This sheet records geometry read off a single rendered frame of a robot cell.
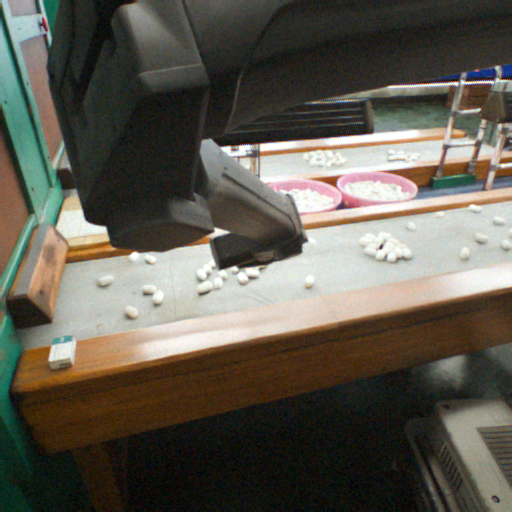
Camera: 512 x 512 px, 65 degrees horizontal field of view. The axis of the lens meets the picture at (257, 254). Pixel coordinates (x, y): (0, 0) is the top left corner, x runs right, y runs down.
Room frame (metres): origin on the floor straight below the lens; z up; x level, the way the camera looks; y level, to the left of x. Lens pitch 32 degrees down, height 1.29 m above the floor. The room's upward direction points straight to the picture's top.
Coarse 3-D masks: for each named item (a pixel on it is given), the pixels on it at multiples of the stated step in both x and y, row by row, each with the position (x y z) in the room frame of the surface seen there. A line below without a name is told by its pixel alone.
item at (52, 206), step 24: (48, 192) 1.07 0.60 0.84; (48, 216) 0.97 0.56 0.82; (0, 336) 0.49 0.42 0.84; (24, 336) 0.59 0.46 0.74; (0, 360) 0.46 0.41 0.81; (0, 384) 0.43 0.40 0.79; (0, 408) 0.40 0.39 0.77; (0, 432) 0.39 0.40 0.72; (24, 432) 0.43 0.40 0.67; (0, 456) 0.39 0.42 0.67; (24, 456) 0.40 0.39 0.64; (48, 456) 0.52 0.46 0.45; (72, 456) 0.63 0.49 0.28; (0, 480) 0.39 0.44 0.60; (24, 480) 0.39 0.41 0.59; (48, 480) 0.48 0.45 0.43; (72, 480) 0.58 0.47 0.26; (0, 504) 0.38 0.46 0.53; (24, 504) 0.39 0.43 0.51; (48, 504) 0.44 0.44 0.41; (72, 504) 0.53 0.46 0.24
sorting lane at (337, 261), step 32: (352, 224) 1.07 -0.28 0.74; (384, 224) 1.07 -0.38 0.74; (416, 224) 1.07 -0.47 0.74; (448, 224) 1.07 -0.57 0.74; (480, 224) 1.07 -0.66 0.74; (128, 256) 0.89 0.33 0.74; (160, 256) 0.89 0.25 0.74; (192, 256) 0.89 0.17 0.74; (320, 256) 0.89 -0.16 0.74; (352, 256) 0.89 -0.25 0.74; (384, 256) 0.89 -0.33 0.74; (416, 256) 0.89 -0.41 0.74; (448, 256) 0.89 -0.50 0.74; (480, 256) 0.89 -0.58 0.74; (64, 288) 0.75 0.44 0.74; (96, 288) 0.75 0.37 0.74; (128, 288) 0.75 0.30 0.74; (160, 288) 0.75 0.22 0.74; (192, 288) 0.75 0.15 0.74; (224, 288) 0.75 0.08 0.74; (256, 288) 0.75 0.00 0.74; (288, 288) 0.75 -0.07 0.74; (320, 288) 0.75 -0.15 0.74; (352, 288) 0.75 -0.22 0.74; (64, 320) 0.64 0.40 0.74; (96, 320) 0.64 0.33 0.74; (128, 320) 0.64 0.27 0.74; (160, 320) 0.64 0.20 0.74
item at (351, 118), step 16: (272, 112) 0.89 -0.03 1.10; (288, 112) 0.90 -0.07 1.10; (304, 112) 0.91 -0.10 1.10; (320, 112) 0.92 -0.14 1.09; (336, 112) 0.93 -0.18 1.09; (352, 112) 0.94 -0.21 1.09; (368, 112) 0.95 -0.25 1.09; (240, 128) 0.86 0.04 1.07; (256, 128) 0.86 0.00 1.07; (272, 128) 0.87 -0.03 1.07; (288, 128) 0.88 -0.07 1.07; (304, 128) 0.89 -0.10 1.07; (320, 128) 0.90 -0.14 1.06; (336, 128) 0.91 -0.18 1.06; (352, 128) 0.92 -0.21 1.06; (368, 128) 0.93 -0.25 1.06; (224, 144) 0.83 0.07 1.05; (240, 144) 0.84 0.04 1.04; (256, 144) 0.85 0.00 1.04
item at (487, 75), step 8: (472, 72) 1.69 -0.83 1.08; (480, 72) 1.70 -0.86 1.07; (488, 72) 1.71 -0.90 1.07; (504, 72) 1.73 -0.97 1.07; (424, 80) 1.62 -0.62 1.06; (432, 80) 1.62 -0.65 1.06; (440, 80) 1.63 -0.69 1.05; (448, 80) 1.64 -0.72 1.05; (456, 80) 1.65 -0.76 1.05; (472, 80) 1.67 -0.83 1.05; (480, 80) 1.68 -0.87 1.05; (488, 80) 1.70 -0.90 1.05; (504, 80) 1.72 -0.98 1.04
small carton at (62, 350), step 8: (64, 336) 0.54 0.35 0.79; (72, 336) 0.54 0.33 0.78; (56, 344) 0.52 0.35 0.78; (64, 344) 0.52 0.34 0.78; (72, 344) 0.52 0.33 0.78; (56, 352) 0.50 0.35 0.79; (64, 352) 0.50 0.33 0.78; (72, 352) 0.51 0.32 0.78; (48, 360) 0.48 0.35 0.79; (56, 360) 0.48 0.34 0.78; (64, 360) 0.49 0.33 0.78; (72, 360) 0.50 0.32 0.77; (56, 368) 0.48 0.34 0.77
